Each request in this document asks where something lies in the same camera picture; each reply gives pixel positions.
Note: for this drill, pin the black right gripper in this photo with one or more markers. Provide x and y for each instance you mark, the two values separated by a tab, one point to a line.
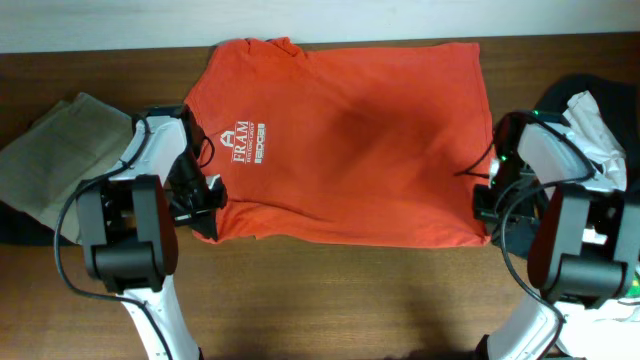
489	210

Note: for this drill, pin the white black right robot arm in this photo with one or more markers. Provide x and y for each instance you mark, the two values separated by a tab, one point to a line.
534	328

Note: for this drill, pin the red orange t-shirt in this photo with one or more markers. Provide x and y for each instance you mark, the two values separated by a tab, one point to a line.
356	146

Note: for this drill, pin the folded black garment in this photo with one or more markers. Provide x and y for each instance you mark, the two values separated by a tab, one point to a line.
19	228

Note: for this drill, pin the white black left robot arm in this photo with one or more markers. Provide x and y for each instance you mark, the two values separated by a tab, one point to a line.
128	219

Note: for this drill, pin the folded khaki trousers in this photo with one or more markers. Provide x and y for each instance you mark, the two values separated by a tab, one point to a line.
73	141

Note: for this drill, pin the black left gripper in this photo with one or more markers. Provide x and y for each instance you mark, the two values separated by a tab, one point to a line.
207	211

